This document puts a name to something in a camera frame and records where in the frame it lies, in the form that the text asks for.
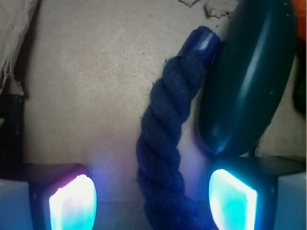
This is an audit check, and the dark blue twisted rope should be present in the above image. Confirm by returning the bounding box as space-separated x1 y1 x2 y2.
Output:
135 25 221 230

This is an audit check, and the dark green toy pepper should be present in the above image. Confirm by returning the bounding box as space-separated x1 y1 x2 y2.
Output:
197 0 298 157

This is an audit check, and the orange toy carrot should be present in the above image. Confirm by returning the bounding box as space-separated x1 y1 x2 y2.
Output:
293 0 307 42

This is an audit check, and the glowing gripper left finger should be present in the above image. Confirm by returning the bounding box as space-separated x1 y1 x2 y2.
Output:
0 163 97 230

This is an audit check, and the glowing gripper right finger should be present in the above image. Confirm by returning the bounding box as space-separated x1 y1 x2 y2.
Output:
209 157 307 230

